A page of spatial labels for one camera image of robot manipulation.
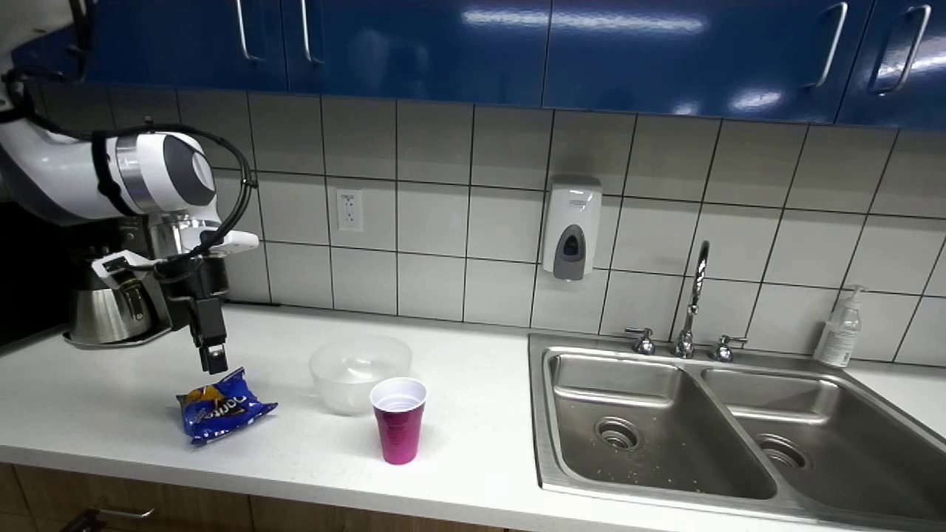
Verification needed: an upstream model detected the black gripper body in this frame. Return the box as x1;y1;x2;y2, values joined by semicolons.
157;255;232;345

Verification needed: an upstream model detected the blue chips packet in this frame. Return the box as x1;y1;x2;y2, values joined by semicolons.
173;366;279;450

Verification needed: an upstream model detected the clear plastic bowl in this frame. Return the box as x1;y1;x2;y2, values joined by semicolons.
308;330;412;417

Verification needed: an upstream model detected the steel coffee carafe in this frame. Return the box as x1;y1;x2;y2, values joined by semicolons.
65;250;188;352

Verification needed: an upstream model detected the wooden base cabinet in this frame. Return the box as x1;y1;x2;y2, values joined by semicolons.
0;457;513;532

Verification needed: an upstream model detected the black silver coffee maker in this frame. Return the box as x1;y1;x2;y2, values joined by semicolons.
0;202;99;352

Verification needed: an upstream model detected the magenta plastic cup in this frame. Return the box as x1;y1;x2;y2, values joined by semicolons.
367;374;430;466

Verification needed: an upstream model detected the blue glossy cabinet door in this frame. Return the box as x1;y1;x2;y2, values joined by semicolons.
837;0;946;131
288;0;553;108
81;0;299;95
543;0;881;126

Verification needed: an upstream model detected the stainless steel double sink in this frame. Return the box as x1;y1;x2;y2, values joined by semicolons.
526;335;946;528

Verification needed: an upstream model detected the chrome faucet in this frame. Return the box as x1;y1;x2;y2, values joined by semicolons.
671;237;715;360

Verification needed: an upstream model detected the clear pump soap bottle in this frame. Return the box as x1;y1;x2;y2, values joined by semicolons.
810;287;865;369

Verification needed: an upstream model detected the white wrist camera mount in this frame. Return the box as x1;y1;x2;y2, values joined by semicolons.
198;227;262;256

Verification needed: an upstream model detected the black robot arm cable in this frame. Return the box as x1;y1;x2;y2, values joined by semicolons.
136;122;259;261

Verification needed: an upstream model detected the white wall outlet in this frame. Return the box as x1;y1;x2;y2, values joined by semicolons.
331;184;368;238

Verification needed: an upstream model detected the silver drawer handle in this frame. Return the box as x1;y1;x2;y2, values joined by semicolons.
95;503;160;524

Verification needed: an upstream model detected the silver cabinet door handle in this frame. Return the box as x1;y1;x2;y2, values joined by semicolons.
806;0;851;95
868;3;933;98
232;0;262;64
294;0;324;69

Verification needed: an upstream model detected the grey wall soap dispenser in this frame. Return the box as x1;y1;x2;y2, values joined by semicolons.
540;178;605;283

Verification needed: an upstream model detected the chrome faucet handle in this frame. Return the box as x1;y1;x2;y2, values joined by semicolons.
713;330;748;363
622;326;658;358

